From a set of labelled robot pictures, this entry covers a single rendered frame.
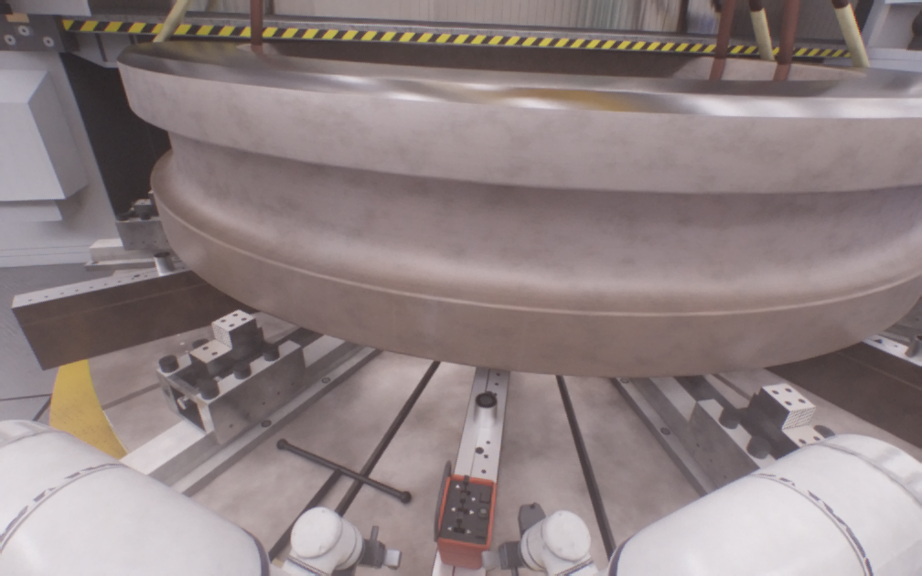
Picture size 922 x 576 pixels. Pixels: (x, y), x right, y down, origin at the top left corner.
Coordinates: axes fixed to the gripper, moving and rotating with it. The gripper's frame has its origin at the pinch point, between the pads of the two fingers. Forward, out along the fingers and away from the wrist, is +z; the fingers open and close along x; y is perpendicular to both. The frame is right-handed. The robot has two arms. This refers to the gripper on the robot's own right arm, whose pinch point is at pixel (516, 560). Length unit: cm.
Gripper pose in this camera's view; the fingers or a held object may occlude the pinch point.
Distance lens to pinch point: 130.0
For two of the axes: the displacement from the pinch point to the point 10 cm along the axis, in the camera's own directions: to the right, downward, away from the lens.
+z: -2.1, 6.1, 7.7
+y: 1.0, 7.9, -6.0
